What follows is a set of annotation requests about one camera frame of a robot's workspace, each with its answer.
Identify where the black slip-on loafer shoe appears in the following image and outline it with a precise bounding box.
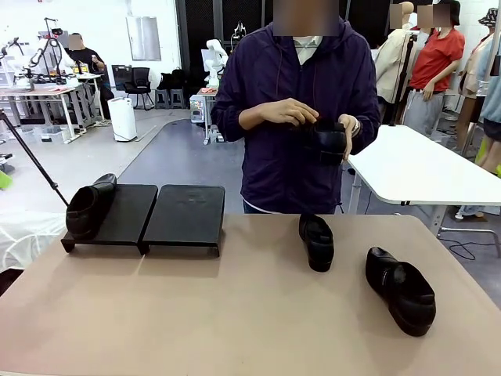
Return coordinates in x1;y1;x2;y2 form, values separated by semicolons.
303;118;349;167
65;172;118;240

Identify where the black buckle strap shoe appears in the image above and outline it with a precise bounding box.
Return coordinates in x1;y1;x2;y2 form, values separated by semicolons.
365;246;438;338
298;213;335;273

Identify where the person left forearm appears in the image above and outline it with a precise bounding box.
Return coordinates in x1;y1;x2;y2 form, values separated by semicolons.
350;115;381;157

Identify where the person right forearm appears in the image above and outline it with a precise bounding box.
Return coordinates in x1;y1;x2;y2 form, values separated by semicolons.
211;103;267;143

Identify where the black metal shoe stand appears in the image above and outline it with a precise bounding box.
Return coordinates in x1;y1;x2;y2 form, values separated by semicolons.
141;183;226;259
60;183;159;255

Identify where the person right hand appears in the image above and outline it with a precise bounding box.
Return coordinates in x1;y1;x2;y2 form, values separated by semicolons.
260;97;320;126

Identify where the person left hand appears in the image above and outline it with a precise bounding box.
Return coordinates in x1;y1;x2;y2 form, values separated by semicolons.
338;114;359;161

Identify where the white plastic sheet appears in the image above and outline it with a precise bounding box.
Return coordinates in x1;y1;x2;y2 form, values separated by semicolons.
0;209;67;271

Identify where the clear storage bin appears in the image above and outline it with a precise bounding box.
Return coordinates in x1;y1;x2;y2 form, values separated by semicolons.
33;125;70;145

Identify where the long white desk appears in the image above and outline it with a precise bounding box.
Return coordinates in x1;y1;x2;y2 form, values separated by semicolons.
0;85;79;144

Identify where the white air purifier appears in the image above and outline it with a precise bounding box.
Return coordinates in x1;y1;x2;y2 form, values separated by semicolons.
107;97;138;143

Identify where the white desk by seated person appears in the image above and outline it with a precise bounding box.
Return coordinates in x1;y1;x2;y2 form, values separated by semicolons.
72;72;106;122

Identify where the background robot rig on desk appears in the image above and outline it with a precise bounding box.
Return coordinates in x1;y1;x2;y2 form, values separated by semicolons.
23;17;77;85

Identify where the seated person in black shirt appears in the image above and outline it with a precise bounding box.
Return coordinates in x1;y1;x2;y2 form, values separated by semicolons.
64;33;115;121

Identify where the black flat panel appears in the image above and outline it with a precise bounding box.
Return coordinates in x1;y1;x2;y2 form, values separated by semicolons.
111;64;134;95

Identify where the black office chair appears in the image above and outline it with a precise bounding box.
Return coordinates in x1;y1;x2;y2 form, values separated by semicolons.
124;67;156;110

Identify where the black backpack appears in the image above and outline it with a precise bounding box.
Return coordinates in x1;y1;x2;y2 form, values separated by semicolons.
156;67;189;91

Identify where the computer tower with lights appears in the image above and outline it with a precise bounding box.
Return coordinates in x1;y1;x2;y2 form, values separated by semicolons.
189;95;207;125

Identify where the small background work table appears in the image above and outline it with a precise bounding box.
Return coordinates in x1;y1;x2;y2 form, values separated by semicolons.
196;85;220;146

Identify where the person in purple jacket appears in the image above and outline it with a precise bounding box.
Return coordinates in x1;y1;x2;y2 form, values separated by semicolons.
210;17;381;215

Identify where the mannequin in beige jacket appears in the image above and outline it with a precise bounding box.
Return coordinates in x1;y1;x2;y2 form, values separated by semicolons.
373;2;420;105

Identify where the black tripod by mannequins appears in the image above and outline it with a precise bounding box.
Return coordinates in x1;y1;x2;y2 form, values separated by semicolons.
391;33;418;126

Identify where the large white table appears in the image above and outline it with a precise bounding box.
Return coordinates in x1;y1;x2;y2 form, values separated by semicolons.
346;124;501;238

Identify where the mannequin with bucket hat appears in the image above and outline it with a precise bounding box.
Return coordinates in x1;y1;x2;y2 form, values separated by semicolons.
456;7;501;173

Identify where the black camera tripod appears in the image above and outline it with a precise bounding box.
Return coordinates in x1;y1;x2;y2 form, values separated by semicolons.
0;109;75;215

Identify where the grey wall panel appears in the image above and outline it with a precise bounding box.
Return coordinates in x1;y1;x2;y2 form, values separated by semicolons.
125;16;162;62

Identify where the black floor cable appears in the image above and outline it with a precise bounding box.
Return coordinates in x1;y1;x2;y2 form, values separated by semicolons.
445;234;501;262

